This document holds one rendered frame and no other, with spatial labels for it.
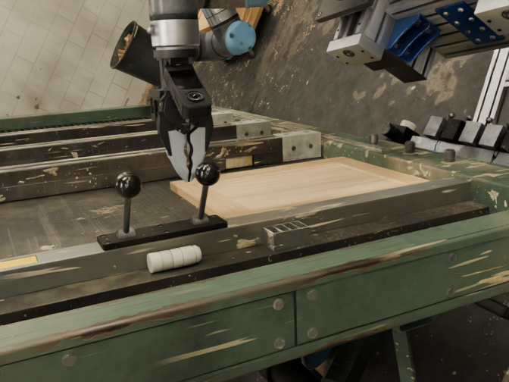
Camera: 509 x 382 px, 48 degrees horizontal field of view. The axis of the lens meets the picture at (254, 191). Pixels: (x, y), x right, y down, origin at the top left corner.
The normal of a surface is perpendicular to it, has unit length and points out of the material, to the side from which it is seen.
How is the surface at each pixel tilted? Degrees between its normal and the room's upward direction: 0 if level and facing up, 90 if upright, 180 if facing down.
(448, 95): 0
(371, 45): 90
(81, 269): 90
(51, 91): 90
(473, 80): 0
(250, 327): 90
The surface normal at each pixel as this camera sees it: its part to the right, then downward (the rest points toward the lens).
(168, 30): -0.11, 0.26
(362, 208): 0.44, 0.21
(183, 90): 0.14, -0.73
